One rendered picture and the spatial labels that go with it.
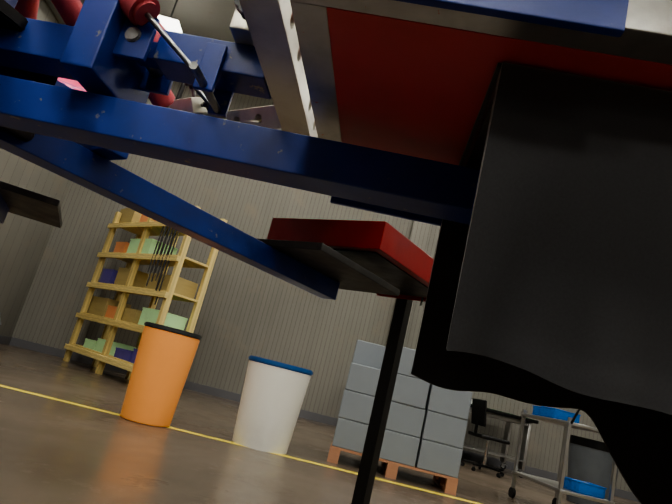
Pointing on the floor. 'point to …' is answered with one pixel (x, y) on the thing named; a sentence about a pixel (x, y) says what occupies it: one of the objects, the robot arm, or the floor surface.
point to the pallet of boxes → (403, 419)
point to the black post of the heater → (382, 403)
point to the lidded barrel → (270, 404)
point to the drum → (159, 374)
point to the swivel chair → (483, 434)
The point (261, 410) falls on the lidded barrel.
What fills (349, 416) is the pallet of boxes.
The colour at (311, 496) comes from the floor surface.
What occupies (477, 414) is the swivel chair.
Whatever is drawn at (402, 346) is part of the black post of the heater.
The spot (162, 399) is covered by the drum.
